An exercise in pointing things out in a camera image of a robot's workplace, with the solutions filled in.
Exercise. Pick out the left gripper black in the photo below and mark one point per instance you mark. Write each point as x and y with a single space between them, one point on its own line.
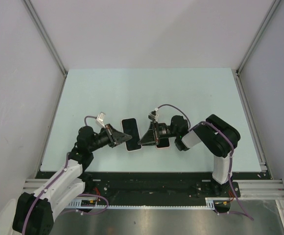
115 137

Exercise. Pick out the right aluminium side rail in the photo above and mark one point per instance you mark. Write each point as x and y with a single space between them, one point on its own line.
251 123

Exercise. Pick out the left aluminium corner post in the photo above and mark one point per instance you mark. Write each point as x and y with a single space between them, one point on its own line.
44 35

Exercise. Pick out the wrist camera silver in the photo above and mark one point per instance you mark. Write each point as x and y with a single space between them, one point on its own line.
153 115
100 119

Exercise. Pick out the beige phone case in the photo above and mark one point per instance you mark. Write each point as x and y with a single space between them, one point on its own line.
134 150

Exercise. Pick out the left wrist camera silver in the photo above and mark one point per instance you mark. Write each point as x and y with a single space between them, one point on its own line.
100 119

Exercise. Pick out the aluminium frame front rail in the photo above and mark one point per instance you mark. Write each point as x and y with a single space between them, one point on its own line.
249 189

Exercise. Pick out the right aluminium corner post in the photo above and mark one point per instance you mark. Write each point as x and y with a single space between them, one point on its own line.
274 7

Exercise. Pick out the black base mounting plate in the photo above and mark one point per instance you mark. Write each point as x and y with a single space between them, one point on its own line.
162 189

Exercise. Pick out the pink phone case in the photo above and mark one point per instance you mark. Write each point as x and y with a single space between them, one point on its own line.
162 148

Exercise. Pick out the aluminium corner post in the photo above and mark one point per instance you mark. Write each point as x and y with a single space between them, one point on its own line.
44 35
274 7

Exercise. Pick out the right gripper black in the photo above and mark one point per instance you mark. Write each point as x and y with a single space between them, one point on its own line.
151 137

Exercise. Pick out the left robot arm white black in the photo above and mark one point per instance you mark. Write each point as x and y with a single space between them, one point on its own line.
36 212

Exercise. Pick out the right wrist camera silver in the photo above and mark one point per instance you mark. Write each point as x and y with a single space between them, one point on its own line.
153 115

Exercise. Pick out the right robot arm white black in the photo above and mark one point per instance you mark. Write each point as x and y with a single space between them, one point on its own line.
218 136

